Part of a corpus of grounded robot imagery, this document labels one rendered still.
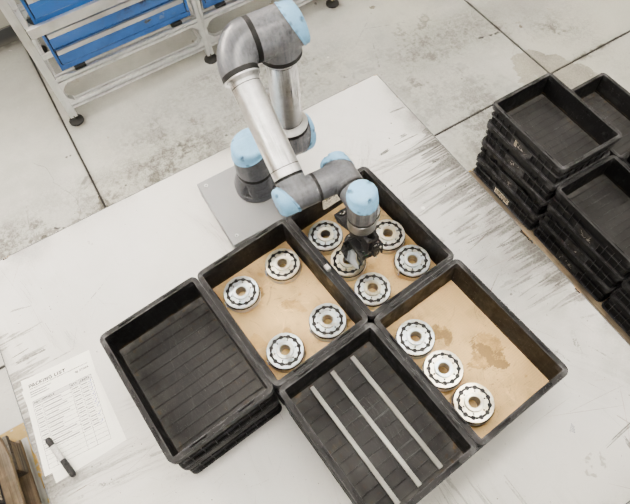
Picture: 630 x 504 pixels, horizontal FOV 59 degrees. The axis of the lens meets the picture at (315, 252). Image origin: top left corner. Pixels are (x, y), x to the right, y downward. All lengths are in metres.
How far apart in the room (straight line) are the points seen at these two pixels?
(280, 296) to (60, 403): 0.71
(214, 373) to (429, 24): 2.61
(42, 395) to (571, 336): 1.56
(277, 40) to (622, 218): 1.58
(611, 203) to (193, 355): 1.71
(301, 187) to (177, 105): 2.02
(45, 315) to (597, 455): 1.66
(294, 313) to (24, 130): 2.31
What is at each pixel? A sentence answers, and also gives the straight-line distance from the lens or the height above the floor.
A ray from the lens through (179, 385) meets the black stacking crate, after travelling 1.59.
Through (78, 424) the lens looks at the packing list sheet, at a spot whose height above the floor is 0.70.
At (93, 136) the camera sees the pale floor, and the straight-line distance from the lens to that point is 3.33.
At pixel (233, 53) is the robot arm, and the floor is 1.38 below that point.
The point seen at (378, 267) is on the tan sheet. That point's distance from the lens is 1.65.
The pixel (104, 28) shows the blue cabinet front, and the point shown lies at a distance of 3.17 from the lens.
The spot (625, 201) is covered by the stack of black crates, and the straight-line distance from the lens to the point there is 2.53.
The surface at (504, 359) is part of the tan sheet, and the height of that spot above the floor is 0.83.
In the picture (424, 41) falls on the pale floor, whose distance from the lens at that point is 3.51.
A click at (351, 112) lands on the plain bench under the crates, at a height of 0.70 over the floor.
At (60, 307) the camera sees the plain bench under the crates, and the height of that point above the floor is 0.70.
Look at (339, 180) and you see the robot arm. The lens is 1.38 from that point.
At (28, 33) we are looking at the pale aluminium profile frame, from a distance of 3.04.
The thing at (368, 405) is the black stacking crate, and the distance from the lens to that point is 1.51.
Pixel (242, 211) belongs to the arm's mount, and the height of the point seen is 0.76.
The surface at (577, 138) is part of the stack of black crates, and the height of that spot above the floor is 0.49.
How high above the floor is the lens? 2.30
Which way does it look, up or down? 61 degrees down
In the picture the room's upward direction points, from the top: 7 degrees counter-clockwise
